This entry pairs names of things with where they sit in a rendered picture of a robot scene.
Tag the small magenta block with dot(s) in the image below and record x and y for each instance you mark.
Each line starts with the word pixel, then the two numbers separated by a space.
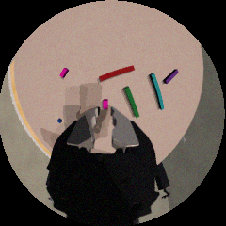
pixel 64 72
pixel 105 102

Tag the purple rod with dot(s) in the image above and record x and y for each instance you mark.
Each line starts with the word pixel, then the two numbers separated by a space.
pixel 170 76

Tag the green rod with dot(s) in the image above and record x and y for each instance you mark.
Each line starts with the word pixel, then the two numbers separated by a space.
pixel 131 100

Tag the red rod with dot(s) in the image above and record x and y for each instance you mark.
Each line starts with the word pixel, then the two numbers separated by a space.
pixel 117 72

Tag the turquoise rod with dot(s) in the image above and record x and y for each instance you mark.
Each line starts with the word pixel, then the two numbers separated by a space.
pixel 157 90

